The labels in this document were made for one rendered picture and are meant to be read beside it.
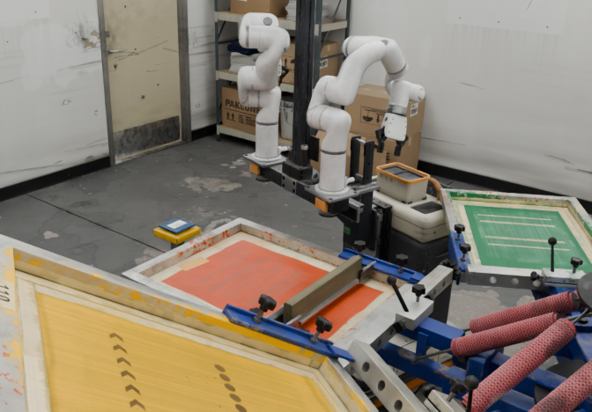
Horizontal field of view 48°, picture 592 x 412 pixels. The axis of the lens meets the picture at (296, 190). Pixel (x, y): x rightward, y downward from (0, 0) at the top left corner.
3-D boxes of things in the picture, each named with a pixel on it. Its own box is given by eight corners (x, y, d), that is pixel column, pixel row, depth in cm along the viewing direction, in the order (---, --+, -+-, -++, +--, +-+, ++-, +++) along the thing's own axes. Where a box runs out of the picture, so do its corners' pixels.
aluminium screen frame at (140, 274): (122, 283, 215) (121, 273, 214) (240, 226, 259) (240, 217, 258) (321, 379, 173) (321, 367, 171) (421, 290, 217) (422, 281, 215)
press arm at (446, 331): (397, 334, 187) (399, 318, 185) (407, 324, 191) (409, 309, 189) (455, 356, 177) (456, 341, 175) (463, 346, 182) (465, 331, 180)
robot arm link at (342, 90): (372, 32, 228) (331, 25, 240) (337, 135, 231) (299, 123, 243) (393, 45, 239) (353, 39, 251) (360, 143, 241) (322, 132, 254)
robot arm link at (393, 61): (367, 53, 234) (336, 47, 243) (388, 91, 249) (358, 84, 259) (390, 18, 238) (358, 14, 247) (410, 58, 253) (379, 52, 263)
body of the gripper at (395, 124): (393, 109, 256) (388, 137, 257) (412, 114, 262) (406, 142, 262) (381, 108, 262) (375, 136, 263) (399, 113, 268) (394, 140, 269)
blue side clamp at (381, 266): (336, 270, 231) (337, 252, 228) (344, 265, 234) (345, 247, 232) (414, 298, 214) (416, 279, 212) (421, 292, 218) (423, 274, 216)
